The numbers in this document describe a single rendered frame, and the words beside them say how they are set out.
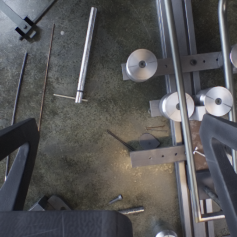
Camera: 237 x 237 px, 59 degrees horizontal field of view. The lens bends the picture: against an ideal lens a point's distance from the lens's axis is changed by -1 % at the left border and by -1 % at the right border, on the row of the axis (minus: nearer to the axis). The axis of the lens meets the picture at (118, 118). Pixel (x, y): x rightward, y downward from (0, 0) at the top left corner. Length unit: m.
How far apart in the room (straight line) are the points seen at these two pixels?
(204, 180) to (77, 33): 0.37
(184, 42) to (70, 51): 0.23
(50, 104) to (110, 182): 0.21
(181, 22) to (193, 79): 0.11
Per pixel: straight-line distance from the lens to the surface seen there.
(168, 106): 0.36
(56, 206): 0.50
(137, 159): 0.42
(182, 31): 0.45
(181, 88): 0.29
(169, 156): 0.43
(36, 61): 0.48
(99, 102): 0.45
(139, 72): 0.36
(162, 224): 0.52
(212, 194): 0.39
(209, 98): 0.39
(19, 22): 0.50
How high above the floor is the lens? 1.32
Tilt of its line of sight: 86 degrees down
